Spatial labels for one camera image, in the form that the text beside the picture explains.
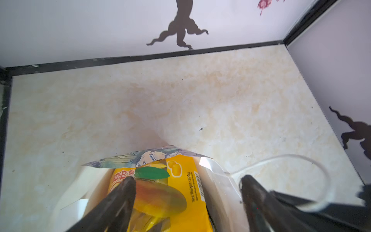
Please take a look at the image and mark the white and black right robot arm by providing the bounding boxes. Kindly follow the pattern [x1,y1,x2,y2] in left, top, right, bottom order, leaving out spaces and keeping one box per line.
[270,184,371,232]

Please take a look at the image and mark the floral paper bag white handles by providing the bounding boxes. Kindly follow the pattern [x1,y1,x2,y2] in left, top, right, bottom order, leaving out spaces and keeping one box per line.
[49,146,335,232]

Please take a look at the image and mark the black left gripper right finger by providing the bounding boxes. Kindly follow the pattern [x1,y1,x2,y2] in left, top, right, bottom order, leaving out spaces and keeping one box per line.
[240,175,314,232]

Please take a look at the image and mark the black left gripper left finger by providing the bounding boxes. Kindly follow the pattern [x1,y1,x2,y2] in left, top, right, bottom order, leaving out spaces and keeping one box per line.
[68,177,136,232]

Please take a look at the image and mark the yellow snack bag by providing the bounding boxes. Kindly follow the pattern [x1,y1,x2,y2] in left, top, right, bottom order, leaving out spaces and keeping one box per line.
[108,155,213,232]

